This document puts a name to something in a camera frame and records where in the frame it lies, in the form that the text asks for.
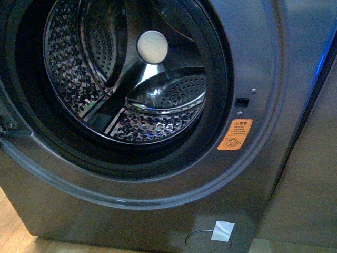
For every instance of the grey front-load washing machine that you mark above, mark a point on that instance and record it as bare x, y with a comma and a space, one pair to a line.
263, 61

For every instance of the stainless steel perforated drum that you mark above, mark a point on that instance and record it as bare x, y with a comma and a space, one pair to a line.
127, 71

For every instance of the orange warning sticker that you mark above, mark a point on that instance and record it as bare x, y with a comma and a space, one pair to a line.
236, 135

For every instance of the white tape piece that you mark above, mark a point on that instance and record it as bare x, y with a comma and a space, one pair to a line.
222, 231

